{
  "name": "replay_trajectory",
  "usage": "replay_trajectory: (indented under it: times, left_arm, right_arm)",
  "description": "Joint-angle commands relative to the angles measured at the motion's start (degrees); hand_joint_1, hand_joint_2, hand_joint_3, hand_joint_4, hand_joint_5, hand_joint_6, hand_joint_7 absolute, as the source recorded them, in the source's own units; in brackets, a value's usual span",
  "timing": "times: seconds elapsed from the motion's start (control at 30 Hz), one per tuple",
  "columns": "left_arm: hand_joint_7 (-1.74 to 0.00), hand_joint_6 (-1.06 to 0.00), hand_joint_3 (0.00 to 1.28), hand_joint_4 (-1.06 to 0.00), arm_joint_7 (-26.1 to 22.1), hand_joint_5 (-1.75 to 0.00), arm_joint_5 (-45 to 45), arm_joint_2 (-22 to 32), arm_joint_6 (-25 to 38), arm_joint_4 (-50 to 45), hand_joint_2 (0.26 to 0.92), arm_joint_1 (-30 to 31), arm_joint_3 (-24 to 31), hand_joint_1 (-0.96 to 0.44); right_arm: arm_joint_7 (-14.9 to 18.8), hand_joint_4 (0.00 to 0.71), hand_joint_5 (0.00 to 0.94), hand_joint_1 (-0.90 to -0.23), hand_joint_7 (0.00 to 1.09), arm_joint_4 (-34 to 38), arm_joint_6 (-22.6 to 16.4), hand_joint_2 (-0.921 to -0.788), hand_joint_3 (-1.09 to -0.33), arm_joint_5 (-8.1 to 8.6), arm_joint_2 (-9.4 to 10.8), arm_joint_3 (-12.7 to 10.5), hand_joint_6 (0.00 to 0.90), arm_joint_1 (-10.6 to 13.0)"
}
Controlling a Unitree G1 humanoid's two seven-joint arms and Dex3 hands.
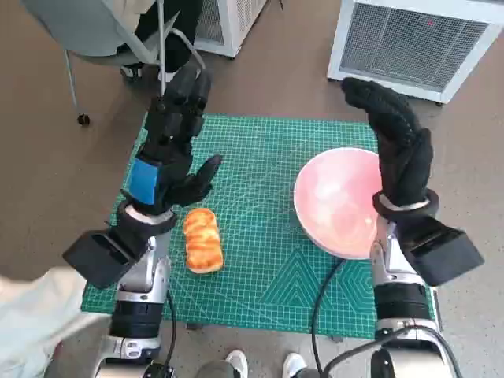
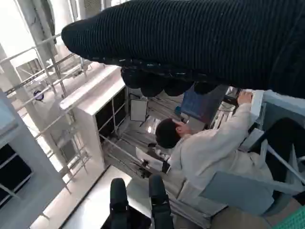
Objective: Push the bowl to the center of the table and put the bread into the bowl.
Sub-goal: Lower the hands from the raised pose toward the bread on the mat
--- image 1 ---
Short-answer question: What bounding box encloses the right robot hand black glove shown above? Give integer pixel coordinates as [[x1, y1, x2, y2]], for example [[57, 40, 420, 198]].
[[340, 76, 434, 208]]

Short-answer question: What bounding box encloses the left robot hand blue tape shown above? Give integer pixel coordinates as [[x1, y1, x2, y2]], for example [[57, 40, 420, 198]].
[[120, 62, 224, 217]]

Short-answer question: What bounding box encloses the pink bowl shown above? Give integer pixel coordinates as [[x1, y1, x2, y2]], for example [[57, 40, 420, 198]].
[[293, 146, 385, 261]]

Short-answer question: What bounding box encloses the oblong toy bread loaf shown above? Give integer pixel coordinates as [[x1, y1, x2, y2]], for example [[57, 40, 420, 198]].
[[183, 208, 225, 275]]

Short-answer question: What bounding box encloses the green cutting mat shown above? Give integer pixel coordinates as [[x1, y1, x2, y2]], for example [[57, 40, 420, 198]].
[[80, 113, 436, 339]]

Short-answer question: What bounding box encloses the person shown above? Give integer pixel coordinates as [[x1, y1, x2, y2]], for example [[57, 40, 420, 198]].
[[195, 348, 316, 378], [116, 0, 204, 83], [0, 267, 102, 378]]

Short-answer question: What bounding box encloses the large white mesh cabinet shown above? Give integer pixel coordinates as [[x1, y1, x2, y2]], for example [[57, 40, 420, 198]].
[[326, 0, 504, 106]]

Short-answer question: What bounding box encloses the small white mesh cabinet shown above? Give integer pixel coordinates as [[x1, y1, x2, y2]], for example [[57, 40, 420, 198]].
[[192, 0, 272, 60]]

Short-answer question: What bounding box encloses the grey office chair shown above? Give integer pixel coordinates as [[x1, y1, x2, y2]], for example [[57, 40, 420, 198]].
[[19, 0, 209, 127]]

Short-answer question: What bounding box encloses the black device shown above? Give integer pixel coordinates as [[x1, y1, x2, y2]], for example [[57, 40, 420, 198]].
[[146, 362, 178, 378]]

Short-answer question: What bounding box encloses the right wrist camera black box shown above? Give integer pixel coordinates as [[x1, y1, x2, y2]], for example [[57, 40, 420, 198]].
[[401, 216, 485, 287]]

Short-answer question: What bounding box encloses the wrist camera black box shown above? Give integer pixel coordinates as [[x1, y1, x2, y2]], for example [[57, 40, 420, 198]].
[[401, 216, 485, 287], [61, 230, 137, 291]]

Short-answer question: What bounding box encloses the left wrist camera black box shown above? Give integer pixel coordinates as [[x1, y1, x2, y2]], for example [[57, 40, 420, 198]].
[[61, 230, 137, 291]]

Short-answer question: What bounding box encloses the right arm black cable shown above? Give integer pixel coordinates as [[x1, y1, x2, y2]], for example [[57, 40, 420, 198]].
[[310, 258, 465, 378]]

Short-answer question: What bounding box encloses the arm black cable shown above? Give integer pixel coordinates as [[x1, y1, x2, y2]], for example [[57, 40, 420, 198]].
[[310, 258, 465, 378], [155, 289, 178, 375]]

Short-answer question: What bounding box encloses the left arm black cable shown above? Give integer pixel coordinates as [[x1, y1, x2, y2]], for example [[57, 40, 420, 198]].
[[155, 289, 178, 375]]

